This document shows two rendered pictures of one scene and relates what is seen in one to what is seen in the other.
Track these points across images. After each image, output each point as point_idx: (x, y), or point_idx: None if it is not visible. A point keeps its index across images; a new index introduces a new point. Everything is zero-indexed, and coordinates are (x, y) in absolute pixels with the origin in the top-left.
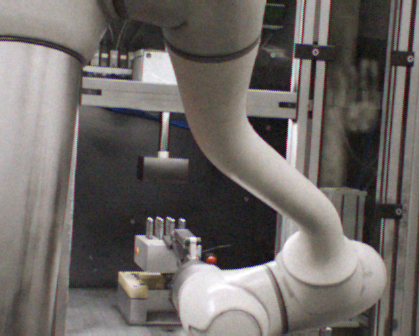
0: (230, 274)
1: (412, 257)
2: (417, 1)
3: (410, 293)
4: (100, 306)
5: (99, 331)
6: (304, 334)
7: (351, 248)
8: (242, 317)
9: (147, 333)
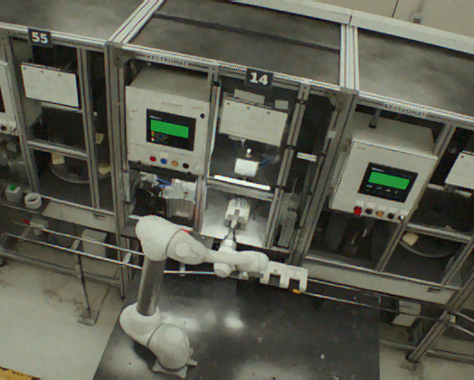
0: None
1: (305, 239)
2: (318, 180)
3: (303, 246)
4: (223, 207)
5: (213, 227)
6: None
7: (255, 262)
8: (222, 271)
9: (225, 232)
